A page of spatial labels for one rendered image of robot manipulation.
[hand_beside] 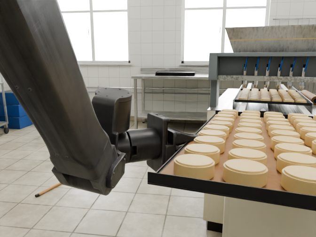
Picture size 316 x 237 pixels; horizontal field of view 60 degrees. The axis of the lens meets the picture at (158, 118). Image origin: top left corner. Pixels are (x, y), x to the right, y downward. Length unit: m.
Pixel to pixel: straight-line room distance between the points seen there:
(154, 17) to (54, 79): 4.72
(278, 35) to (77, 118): 1.50
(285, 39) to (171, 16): 3.38
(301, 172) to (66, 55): 0.27
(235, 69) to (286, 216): 0.94
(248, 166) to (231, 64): 1.43
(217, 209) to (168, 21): 3.61
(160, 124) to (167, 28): 4.45
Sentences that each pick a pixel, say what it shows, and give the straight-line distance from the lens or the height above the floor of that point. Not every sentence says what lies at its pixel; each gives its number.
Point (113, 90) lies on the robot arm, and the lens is 0.44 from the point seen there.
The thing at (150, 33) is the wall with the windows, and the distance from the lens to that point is 4.92.
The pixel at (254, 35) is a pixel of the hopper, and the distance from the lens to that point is 1.70.
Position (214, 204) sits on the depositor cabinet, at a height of 0.21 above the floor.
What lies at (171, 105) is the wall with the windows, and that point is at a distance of 4.93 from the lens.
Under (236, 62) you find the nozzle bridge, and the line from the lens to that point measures 1.74.
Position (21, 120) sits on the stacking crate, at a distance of 5.05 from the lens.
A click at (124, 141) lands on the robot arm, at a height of 1.02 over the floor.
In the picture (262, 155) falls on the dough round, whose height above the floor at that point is 1.03.
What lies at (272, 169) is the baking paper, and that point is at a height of 1.01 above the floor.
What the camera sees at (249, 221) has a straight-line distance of 1.13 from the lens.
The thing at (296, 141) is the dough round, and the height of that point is 1.02.
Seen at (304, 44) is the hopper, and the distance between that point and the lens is 1.73.
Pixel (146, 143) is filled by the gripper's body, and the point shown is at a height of 1.01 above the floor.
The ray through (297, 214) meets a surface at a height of 0.62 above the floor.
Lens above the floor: 1.15
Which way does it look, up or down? 13 degrees down
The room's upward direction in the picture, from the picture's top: straight up
